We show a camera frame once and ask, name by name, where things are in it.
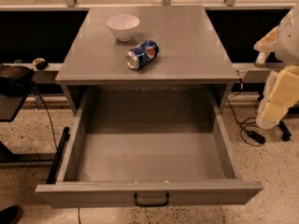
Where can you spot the blue pepsi can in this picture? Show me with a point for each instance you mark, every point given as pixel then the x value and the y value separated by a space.
pixel 142 54

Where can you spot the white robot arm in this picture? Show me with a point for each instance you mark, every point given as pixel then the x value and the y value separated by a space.
pixel 281 88

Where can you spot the open grey top drawer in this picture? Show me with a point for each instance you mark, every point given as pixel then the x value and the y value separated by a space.
pixel 148 142

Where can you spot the grey cabinet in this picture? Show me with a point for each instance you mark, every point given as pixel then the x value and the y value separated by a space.
pixel 173 45

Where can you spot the white ceramic bowl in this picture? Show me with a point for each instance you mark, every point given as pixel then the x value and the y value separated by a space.
pixel 123 27

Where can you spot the yellow black tape measure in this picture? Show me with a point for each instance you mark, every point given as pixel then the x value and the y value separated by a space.
pixel 40 63

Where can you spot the small bottle on ledge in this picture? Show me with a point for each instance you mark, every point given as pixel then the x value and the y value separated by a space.
pixel 261 59

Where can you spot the black device on side table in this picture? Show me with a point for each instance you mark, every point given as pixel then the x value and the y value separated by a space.
pixel 15 80

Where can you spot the dark side table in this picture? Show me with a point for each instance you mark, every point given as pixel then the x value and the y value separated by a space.
pixel 11 105

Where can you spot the black shoe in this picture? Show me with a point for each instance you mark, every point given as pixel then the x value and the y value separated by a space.
pixel 10 215

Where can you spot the black drawer handle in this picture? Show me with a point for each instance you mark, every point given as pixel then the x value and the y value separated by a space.
pixel 158 200

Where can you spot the black drawer slide rail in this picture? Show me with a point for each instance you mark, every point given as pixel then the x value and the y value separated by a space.
pixel 58 158

